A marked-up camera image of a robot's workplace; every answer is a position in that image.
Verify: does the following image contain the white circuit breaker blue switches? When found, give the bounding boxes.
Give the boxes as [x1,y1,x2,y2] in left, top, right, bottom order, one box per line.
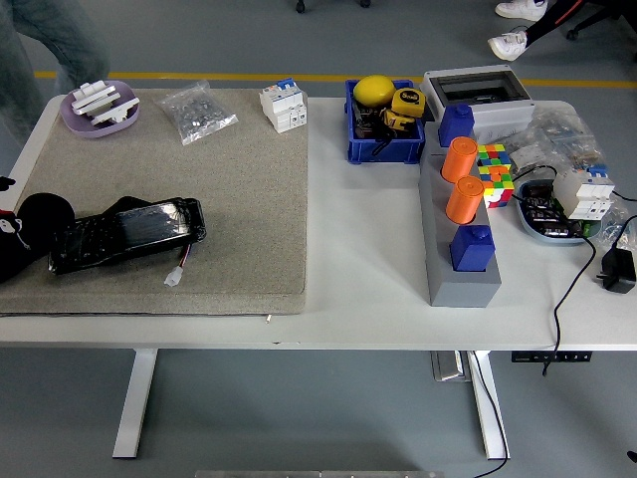
[258,77,310,134]
[551,163,617,221]

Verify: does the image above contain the multicoloured puzzle cube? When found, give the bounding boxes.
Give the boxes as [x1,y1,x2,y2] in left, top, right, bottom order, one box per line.
[475,142,517,209]

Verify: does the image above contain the blue square peg block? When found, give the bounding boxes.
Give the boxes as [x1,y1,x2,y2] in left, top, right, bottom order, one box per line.
[449,224,498,273]
[437,103,476,148]

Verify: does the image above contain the seated person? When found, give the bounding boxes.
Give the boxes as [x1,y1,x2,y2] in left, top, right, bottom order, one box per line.
[525,0,603,47]

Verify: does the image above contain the black cable under table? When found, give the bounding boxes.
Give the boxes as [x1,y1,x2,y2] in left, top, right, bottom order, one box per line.
[467,351,510,478]

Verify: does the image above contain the black power adapter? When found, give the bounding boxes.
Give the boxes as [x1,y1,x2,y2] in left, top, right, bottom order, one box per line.
[595,247,637,295]

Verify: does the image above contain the grey peg base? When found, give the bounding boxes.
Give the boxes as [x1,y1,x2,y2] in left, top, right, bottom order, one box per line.
[417,133,503,309]

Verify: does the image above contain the grey electrical enclosure box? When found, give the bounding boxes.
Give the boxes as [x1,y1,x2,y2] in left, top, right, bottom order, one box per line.
[421,65,537,140]

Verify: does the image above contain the light blue oval tray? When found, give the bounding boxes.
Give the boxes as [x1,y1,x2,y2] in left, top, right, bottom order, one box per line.
[514,178,606,246]

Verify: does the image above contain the black adapter cord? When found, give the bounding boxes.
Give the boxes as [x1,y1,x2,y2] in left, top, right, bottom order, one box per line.
[612,214,637,250]

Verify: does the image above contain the grey metal box under table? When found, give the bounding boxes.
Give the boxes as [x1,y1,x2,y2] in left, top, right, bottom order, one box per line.
[430,351,472,383]

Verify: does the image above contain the grey-brown felt mat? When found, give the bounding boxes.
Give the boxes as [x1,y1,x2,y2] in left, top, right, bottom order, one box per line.
[0,88,310,317]

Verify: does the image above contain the purple oval tray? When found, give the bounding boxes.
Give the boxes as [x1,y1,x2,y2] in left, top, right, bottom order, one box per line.
[59,80,141,139]

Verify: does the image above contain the white table leg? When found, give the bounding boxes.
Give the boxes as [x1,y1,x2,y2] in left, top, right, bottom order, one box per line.
[111,348,159,459]
[467,350,512,461]

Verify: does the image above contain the clear bag of small parts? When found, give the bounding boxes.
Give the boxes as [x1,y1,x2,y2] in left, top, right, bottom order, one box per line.
[507,105,606,175]
[589,191,637,253]

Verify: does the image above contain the clear bag of screws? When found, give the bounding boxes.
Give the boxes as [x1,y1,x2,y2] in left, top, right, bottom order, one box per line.
[153,79,239,146]

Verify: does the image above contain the black rag with white print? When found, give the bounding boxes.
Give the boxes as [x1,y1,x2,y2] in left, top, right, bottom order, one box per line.
[0,175,77,285]

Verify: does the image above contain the white plastic clip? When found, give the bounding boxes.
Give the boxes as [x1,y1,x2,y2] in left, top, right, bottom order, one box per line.
[73,89,122,117]
[88,97,141,125]
[72,80,116,104]

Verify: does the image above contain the black table control panel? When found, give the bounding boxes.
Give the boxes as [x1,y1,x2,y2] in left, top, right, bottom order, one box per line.
[511,351,593,363]

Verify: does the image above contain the black glossy panel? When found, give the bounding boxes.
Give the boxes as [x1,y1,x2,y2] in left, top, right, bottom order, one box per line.
[47,195,206,276]

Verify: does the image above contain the dark brown small parts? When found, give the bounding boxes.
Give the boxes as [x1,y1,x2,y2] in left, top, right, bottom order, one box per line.
[353,104,384,140]

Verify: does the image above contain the white sneaker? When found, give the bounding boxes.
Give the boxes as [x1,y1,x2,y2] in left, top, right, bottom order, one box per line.
[487,30,529,62]
[495,0,548,21]

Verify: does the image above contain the blue plastic bin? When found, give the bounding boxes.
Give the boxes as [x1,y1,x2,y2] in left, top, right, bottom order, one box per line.
[343,78,427,166]

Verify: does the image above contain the orange cylinder peg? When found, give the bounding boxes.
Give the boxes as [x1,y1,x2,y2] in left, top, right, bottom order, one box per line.
[445,175,485,225]
[441,136,480,184]

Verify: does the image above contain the red-blue wire with white plug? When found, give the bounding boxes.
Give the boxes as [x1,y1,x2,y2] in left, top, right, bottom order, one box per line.
[163,242,195,289]

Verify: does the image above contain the black office chair base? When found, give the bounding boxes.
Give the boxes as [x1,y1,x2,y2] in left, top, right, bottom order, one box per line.
[296,0,373,14]
[566,0,637,42]

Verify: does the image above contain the yellow black tape measure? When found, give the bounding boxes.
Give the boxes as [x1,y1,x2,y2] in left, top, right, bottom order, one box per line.
[380,108,419,135]
[390,88,428,120]

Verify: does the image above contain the dark circuit boards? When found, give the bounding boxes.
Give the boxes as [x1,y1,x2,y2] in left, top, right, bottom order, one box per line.
[522,181,584,238]

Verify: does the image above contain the black power cable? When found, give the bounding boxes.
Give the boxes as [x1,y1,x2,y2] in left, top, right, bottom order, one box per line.
[511,163,598,377]

